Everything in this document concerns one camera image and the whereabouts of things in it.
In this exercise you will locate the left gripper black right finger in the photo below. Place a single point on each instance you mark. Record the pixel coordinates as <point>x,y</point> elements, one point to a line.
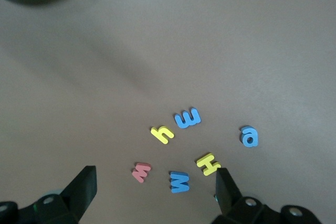
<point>227,195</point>

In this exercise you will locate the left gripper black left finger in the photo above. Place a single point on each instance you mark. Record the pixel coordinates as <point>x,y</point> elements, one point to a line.
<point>81,190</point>

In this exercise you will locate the yellow foam uppercase H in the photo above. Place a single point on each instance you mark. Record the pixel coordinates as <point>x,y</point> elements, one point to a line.
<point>208,164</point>

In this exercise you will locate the blue foam uppercase W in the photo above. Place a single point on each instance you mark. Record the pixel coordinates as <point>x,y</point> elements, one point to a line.
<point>179,183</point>

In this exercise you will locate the blue foam lowercase m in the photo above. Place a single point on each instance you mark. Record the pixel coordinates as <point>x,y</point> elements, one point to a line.
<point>187,121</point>

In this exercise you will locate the yellow foam lowercase h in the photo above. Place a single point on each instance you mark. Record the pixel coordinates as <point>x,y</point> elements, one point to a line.
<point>160,134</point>

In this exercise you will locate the pink foam lowercase w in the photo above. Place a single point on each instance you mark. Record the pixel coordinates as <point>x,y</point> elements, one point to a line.
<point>140,172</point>

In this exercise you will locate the blue foam lowercase a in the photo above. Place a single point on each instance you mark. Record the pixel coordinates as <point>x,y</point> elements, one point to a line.
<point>248,130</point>

